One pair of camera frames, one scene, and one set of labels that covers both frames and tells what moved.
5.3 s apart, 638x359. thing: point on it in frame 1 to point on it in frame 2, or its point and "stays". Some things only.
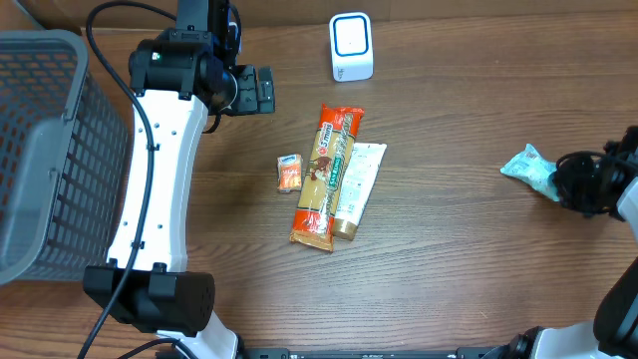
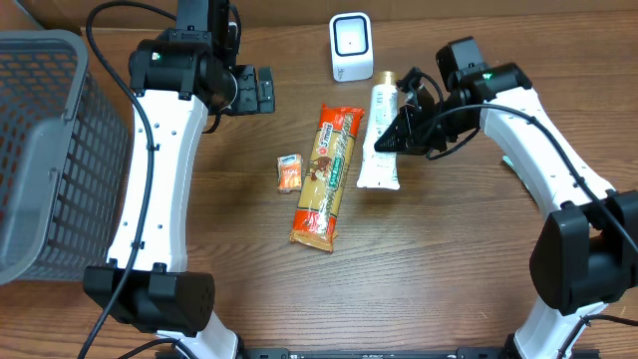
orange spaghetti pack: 326,177 stays
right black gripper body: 576,180 to 416,122
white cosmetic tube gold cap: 359,181 to 379,169
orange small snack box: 289,171 stays
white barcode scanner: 351,47 stays
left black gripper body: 243,102 stays
